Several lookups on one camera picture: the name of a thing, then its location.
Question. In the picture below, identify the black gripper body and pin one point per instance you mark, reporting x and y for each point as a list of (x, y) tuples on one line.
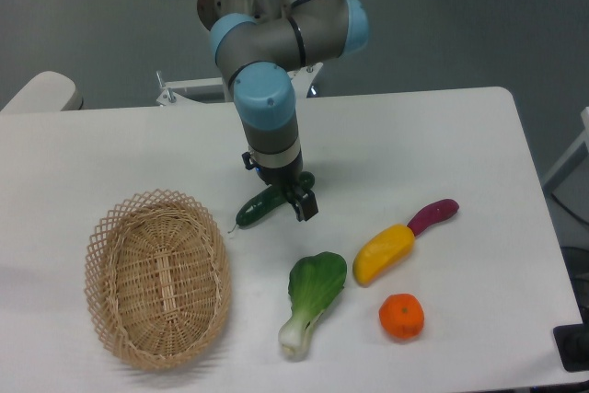
[(280, 177)]

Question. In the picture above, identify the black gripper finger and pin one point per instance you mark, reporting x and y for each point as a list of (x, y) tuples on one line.
[(302, 201)]

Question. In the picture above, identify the green cucumber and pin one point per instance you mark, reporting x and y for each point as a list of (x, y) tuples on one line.
[(265, 202)]

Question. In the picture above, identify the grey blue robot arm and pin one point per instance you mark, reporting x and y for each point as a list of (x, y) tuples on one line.
[(256, 44)]

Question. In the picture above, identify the green bok choy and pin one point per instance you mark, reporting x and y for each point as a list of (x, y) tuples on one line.
[(314, 284)]

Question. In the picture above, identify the purple sweet potato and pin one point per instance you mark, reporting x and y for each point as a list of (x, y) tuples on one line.
[(432, 214)]

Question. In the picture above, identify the orange tangerine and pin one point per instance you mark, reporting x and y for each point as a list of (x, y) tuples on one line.
[(402, 317)]

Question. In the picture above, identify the woven wicker basket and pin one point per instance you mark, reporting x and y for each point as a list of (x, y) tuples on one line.
[(157, 280)]

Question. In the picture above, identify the white chair armrest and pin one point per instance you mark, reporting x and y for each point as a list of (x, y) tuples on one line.
[(45, 92)]

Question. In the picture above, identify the white furniture at right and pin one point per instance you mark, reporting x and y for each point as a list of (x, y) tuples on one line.
[(572, 158)]

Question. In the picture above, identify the black device at table edge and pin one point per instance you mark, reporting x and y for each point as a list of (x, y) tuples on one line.
[(572, 344)]

